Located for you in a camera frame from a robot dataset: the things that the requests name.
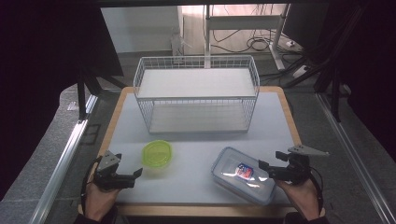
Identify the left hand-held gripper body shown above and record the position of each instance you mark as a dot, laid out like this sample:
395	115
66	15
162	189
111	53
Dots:
109	182

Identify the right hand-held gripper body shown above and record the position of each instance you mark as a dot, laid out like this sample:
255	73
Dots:
294	172

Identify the green round plastic container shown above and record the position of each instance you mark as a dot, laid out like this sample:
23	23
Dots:
156	154

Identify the clear rectangular container blue rim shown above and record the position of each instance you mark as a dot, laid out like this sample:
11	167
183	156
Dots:
232	165

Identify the person's left hand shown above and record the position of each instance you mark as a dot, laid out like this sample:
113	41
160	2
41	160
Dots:
98	202

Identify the person's right hand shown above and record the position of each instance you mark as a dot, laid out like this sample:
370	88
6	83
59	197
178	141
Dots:
303	197

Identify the grey table mat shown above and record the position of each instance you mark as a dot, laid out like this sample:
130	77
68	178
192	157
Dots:
193	174

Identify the black metal stand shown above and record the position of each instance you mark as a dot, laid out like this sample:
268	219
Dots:
335	99
82	99

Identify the white power strip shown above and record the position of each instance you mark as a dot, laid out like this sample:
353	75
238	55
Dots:
300	71

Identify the black curtain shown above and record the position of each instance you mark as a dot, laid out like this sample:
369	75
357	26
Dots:
373	62
37	77

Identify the white power adapter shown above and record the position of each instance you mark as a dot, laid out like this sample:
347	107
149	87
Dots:
289	43

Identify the aluminium rail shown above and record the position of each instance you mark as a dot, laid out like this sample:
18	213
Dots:
62	165
351	149

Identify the white desk frame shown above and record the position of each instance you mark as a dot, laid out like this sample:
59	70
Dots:
239	21

